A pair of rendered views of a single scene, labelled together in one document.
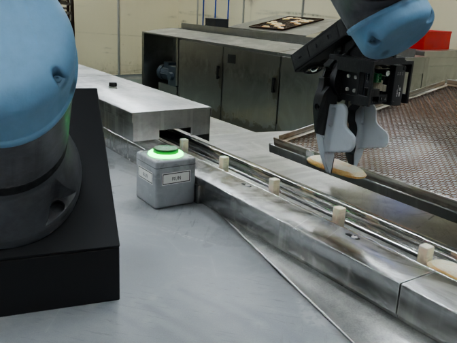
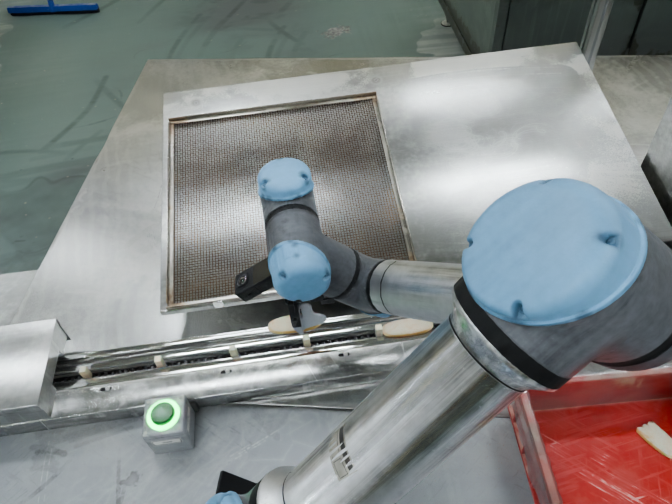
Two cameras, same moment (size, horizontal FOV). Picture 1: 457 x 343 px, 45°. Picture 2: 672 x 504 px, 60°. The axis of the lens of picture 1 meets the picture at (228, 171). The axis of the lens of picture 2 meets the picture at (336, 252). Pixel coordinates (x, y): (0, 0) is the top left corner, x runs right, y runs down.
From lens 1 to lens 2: 0.83 m
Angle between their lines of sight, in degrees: 57
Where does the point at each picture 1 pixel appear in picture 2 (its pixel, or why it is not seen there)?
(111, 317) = not seen: outside the picture
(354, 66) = not seen: hidden behind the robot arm
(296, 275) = (342, 401)
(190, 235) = (255, 441)
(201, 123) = (60, 337)
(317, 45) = (267, 284)
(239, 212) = (254, 395)
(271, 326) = not seen: hidden behind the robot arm
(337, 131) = (308, 318)
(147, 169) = (169, 438)
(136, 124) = (43, 406)
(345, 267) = (367, 377)
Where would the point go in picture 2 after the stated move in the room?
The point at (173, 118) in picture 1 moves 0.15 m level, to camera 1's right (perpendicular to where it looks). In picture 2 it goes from (50, 363) to (106, 302)
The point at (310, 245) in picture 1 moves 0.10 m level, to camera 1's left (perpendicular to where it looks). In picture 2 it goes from (334, 381) to (307, 428)
